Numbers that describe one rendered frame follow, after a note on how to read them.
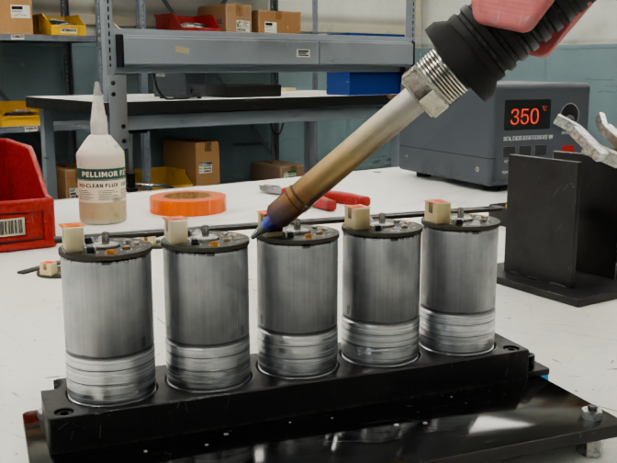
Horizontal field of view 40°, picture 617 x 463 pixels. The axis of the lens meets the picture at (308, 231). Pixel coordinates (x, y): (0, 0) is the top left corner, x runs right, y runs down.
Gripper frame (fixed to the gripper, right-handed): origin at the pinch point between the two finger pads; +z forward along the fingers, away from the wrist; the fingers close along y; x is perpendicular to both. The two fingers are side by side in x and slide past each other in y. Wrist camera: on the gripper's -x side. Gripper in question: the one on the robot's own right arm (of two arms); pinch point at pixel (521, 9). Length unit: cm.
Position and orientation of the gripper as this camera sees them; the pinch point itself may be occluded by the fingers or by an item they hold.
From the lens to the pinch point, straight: 23.1
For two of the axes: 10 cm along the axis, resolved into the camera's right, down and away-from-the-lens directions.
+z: -2.9, 9.5, 0.6
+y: -4.4, -0.7, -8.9
